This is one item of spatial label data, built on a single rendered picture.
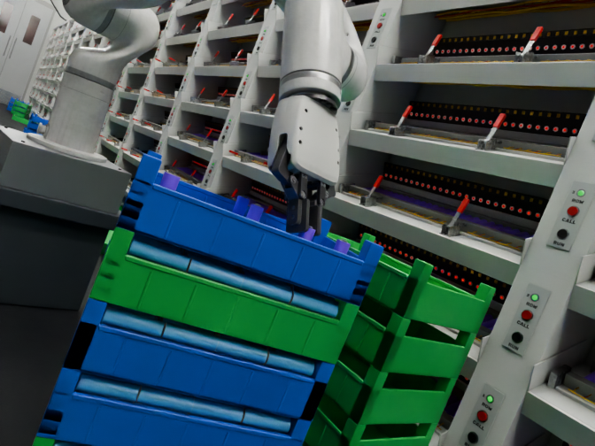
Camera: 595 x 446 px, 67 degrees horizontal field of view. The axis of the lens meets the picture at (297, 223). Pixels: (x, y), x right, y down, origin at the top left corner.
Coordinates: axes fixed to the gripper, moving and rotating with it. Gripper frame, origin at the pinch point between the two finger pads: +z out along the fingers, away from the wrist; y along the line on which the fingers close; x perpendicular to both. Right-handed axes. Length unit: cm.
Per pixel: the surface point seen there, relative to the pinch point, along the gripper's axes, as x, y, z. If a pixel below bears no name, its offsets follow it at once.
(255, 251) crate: -0.9, 7.4, 5.4
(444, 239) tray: -0.5, -49.4, -6.3
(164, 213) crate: -5.5, 16.8, 2.5
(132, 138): -229, -101, -103
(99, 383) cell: -14.6, 16.2, 20.6
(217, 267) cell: -4.7, 9.5, 7.3
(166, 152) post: -167, -87, -75
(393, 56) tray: -18, -61, -64
